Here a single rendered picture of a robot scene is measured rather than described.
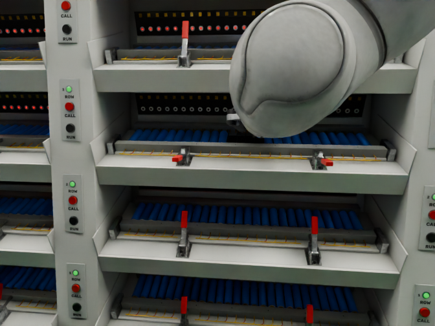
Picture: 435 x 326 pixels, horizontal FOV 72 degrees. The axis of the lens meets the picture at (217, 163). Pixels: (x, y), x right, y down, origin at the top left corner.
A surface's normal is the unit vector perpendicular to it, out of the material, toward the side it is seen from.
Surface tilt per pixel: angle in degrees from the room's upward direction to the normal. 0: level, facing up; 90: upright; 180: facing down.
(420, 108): 90
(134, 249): 23
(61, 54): 90
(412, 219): 90
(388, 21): 107
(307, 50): 86
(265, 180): 113
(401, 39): 127
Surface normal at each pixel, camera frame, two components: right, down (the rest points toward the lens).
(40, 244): -0.02, -0.88
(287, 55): -0.20, 0.00
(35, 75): -0.10, 0.48
